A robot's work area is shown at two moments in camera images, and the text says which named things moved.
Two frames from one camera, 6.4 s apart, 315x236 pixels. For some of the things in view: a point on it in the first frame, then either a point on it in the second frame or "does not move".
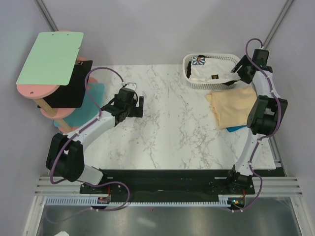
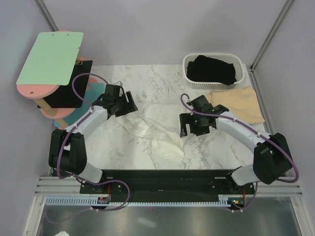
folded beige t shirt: x=232 y=107 does not move
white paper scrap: x=62 y=233 does not move
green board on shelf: x=51 y=59 does not move
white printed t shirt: x=213 y=70 -> x=159 y=123
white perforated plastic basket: x=205 y=86 does not move
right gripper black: x=243 y=77 -> x=186 y=118
